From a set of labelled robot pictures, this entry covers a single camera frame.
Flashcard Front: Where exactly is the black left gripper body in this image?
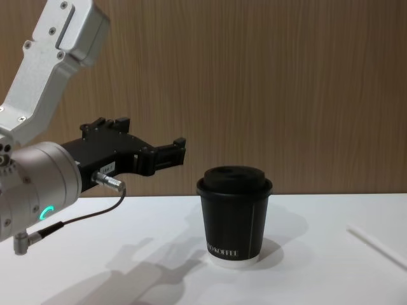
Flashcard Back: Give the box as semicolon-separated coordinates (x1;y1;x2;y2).
59;133;157;194

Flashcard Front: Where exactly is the black plastic cup lid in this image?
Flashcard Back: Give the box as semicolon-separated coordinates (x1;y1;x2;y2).
195;165;274;198

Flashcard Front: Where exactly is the black paper coffee cup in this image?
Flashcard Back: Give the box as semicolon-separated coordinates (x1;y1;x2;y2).
199;190;271;271

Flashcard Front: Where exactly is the white plastic straw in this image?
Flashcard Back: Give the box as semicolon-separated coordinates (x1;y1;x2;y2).
346;224;407;271

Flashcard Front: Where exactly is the thin dark gripper cable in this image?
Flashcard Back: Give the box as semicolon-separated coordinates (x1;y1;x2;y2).
12;170;127;256

